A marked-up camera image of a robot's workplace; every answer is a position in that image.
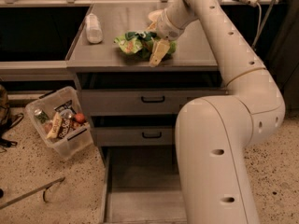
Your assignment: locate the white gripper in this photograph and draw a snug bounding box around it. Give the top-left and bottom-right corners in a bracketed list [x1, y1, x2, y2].
[147, 10, 184, 66]

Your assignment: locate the green rice chip bag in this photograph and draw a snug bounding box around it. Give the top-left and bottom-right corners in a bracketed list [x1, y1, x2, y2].
[113, 31, 178, 59]

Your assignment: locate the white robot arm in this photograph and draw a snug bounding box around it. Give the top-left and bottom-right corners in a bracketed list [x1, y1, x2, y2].
[149, 0, 285, 224]

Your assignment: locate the top grey drawer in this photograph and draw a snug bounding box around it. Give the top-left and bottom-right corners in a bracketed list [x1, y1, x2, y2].
[78, 89, 226, 116]

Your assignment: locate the grey drawer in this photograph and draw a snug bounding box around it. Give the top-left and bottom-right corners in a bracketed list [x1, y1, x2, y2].
[92, 126, 174, 147]
[100, 146, 187, 224]
[78, 89, 226, 116]

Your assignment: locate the grey drawer cabinet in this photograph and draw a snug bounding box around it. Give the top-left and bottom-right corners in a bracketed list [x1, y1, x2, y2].
[65, 2, 228, 224]

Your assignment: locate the black chip bag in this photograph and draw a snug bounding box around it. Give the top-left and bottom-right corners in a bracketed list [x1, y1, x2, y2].
[54, 100, 76, 114]

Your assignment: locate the middle grey drawer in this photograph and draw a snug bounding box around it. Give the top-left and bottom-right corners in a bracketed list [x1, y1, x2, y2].
[92, 126, 174, 147]

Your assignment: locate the bottom grey drawer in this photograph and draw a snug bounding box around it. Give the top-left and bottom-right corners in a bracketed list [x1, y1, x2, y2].
[100, 146, 187, 224]

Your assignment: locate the white paper bowl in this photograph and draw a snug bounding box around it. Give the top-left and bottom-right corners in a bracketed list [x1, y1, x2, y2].
[148, 9, 163, 22]

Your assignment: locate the red apple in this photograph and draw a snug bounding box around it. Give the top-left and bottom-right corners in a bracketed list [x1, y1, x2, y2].
[75, 113, 86, 123]

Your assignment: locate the dark rolling cabinet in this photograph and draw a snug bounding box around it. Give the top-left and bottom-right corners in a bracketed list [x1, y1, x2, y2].
[268, 0, 299, 110]

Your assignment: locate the clear plastic storage bin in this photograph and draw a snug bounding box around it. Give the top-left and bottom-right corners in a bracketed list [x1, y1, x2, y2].
[25, 87, 93, 159]

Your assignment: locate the brown snack packet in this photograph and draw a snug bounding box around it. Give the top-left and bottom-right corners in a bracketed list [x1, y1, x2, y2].
[57, 119, 74, 139]

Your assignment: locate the yellow snack box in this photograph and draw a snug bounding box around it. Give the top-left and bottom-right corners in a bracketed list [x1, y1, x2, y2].
[46, 112, 62, 139]

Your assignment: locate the green soda can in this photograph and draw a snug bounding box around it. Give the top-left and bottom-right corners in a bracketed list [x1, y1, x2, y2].
[34, 108, 50, 124]

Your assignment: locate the dark backpack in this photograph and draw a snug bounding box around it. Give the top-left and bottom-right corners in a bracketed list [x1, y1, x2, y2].
[0, 85, 24, 153]

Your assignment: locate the metal bar on floor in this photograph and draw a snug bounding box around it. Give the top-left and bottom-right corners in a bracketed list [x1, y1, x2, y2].
[0, 177, 65, 210]

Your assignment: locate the white power cable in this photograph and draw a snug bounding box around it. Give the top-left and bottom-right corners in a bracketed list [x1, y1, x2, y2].
[250, 2, 264, 49]

